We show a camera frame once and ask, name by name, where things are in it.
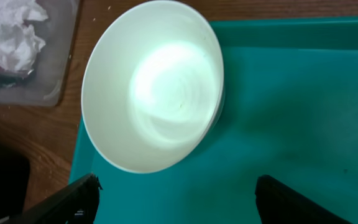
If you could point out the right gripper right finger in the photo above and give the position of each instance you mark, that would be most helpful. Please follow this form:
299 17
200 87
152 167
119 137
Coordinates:
277 203

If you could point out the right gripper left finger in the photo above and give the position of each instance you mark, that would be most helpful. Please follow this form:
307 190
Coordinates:
76 203

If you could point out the black plastic tray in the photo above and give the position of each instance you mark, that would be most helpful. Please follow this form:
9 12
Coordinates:
14 177

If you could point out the clear plastic bin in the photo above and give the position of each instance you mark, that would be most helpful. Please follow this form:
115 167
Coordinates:
51 63

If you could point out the white bowl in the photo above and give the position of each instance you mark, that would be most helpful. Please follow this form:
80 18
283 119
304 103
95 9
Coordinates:
153 86

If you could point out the teal serving tray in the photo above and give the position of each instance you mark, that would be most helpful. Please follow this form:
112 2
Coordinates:
291 111

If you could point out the white napkin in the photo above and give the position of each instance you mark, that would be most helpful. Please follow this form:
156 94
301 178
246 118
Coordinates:
19 45

